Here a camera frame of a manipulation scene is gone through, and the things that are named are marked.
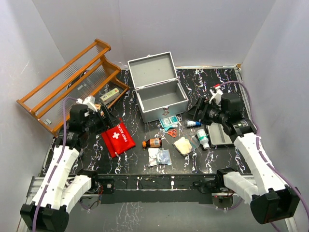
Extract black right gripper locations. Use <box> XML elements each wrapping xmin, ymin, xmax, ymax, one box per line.
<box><xmin>182</xmin><ymin>97</ymin><xmax>226</xmax><ymax>125</ymax></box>

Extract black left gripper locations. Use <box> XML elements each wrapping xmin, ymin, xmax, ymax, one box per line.
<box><xmin>83</xmin><ymin>105</ymin><xmax>120</xmax><ymax>134</ymax></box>

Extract red first aid pouch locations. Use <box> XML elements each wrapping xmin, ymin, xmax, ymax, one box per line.
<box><xmin>101</xmin><ymin>119</ymin><xmax>136</xmax><ymax>158</ymax></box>

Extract grey plastic tray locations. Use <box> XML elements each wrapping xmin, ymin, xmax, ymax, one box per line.
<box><xmin>207</xmin><ymin>123</ymin><xmax>233</xmax><ymax>145</ymax></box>

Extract bag of gauze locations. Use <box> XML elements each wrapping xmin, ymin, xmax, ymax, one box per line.
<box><xmin>173</xmin><ymin>136</ymin><xmax>200</xmax><ymax>156</ymax></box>

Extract brown medicine bottle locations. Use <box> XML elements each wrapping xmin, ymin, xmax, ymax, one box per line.
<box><xmin>142</xmin><ymin>138</ymin><xmax>162</xmax><ymax>148</ymax></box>

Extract clear bag of plasters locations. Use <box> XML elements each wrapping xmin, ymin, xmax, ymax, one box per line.
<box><xmin>148</xmin><ymin>148</ymin><xmax>172</xmax><ymax>167</ymax></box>

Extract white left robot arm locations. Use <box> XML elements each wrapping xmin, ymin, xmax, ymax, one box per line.
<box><xmin>20</xmin><ymin>103</ymin><xmax>114</xmax><ymax>232</ymax></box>

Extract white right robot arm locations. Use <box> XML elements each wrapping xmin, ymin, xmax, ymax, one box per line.
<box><xmin>188</xmin><ymin>93</ymin><xmax>300</xmax><ymax>224</ymax></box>

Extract white medicine box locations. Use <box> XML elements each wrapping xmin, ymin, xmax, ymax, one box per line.
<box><xmin>100</xmin><ymin>88</ymin><xmax>120</xmax><ymax>104</ymax></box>

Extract silver metal medicine case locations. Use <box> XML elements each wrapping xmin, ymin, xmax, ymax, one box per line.
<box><xmin>127</xmin><ymin>52</ymin><xmax>189</xmax><ymax>123</ymax></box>

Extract blue white tube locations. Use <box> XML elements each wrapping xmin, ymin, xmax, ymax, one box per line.
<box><xmin>186</xmin><ymin>121</ymin><xmax>202</xmax><ymax>127</ymax></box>

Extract white green-label bottle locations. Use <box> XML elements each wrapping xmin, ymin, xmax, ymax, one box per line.
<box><xmin>197</xmin><ymin>129</ymin><xmax>210</xmax><ymax>149</ymax></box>

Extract wooden shelf rack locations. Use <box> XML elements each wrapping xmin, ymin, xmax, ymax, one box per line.
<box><xmin>16</xmin><ymin>39</ymin><xmax>129</xmax><ymax>136</ymax></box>

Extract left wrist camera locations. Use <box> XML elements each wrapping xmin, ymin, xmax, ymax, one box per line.
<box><xmin>82</xmin><ymin>95</ymin><xmax>101</xmax><ymax>112</ymax></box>

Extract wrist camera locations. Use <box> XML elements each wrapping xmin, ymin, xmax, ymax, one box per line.
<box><xmin>82</xmin><ymin>95</ymin><xmax>101</xmax><ymax>112</ymax></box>
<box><xmin>209</xmin><ymin>84</ymin><xmax>223</xmax><ymax>106</ymax></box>

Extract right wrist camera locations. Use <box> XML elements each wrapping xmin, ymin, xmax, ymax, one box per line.
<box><xmin>209</xmin><ymin>84</ymin><xmax>223</xmax><ymax>106</ymax></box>

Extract orange handled scissors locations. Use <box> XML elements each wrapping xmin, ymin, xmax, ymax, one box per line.
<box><xmin>161</xmin><ymin>129</ymin><xmax>177</xmax><ymax>138</ymax></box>

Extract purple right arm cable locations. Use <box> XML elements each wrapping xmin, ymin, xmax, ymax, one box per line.
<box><xmin>218</xmin><ymin>81</ymin><xmax>302</xmax><ymax>232</ymax></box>

